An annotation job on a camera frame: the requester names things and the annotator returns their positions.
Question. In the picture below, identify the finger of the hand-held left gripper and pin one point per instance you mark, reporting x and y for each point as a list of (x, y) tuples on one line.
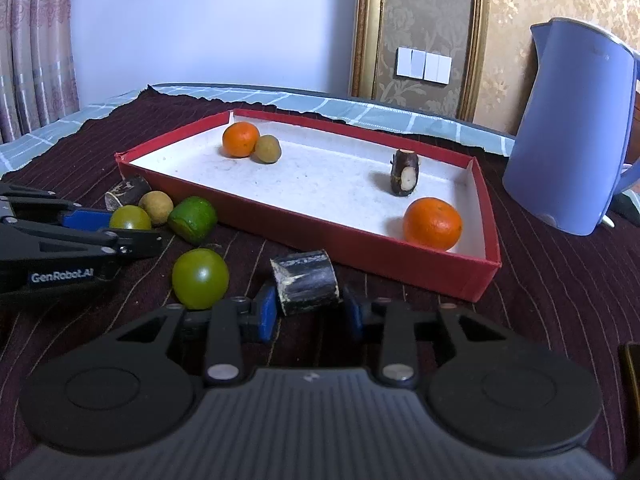
[(87, 219), (140, 246)]

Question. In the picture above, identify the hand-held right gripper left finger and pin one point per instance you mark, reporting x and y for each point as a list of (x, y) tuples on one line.
[(267, 310)]

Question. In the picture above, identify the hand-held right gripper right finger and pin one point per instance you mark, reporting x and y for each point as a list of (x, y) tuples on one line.
[(352, 312)]

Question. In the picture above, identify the round green fruit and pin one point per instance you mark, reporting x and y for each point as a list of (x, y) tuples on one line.
[(200, 280), (130, 219)]

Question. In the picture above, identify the tan longan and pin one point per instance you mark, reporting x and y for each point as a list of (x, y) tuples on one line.
[(157, 207), (267, 150)]

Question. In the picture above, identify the cut green lime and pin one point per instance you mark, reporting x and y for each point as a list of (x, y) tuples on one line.
[(192, 221)]

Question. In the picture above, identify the orange tangerine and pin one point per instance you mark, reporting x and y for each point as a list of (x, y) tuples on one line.
[(432, 224), (240, 140)]

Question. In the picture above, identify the red shallow cardboard box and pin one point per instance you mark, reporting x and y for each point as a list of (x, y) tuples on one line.
[(325, 185)]

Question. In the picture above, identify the knotty dark sugarcane piece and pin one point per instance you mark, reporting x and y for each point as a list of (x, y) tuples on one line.
[(398, 182)]

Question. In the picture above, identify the pink patterned curtain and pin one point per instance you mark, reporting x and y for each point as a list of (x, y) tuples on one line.
[(35, 50)]

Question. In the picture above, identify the blue checked bed sheet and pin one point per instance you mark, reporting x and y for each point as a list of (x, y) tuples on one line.
[(375, 115)]

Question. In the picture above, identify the dark maroon striped cloth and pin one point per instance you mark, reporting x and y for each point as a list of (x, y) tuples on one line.
[(550, 285)]

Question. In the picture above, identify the small white plastic piece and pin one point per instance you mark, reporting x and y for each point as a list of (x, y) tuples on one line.
[(608, 221)]

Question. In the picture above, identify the blue electric kettle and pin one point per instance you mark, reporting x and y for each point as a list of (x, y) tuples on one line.
[(565, 135)]

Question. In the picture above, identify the black glossy flat object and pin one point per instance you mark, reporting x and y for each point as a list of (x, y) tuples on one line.
[(631, 375)]

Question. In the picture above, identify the small black cloth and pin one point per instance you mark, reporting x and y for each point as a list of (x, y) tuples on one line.
[(627, 205)]

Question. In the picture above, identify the white wall light switch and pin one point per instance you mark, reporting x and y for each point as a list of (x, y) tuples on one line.
[(424, 65)]

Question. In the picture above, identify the gold framed wall panel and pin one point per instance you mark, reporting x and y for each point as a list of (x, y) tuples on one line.
[(425, 10)]

